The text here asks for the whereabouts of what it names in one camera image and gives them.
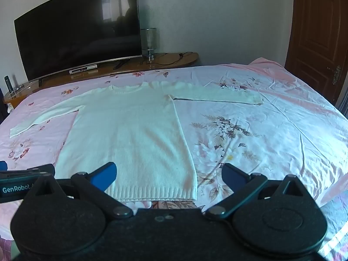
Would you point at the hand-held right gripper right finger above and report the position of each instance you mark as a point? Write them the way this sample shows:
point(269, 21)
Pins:
point(231, 176)

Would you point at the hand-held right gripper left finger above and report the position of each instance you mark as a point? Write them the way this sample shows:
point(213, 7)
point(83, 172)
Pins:
point(104, 176)

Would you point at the black remote control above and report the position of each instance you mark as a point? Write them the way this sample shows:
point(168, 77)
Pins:
point(8, 84)

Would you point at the glass table lamp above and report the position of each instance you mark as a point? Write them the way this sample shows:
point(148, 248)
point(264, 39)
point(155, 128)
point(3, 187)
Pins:
point(148, 39)

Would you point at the silver set-top box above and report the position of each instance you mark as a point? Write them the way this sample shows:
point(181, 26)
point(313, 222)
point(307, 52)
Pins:
point(83, 69)

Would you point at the black flat screen television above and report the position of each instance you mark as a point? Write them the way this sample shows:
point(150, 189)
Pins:
point(76, 27)

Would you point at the brown wooden door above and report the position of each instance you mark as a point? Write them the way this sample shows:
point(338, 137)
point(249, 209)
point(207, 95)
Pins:
point(315, 27)

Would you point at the white knit sweater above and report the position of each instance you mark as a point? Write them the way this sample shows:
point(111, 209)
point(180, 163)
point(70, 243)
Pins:
point(130, 141)

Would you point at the dark furniture piece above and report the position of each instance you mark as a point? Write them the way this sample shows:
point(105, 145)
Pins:
point(2, 106)

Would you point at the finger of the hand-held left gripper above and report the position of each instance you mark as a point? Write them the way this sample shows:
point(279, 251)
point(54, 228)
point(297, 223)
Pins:
point(43, 170)
point(2, 165)

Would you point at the pink floral bedsheet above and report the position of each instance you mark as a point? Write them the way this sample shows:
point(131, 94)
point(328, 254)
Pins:
point(272, 141)

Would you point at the wooden television cabinet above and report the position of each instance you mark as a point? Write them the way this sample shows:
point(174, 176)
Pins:
point(163, 59)

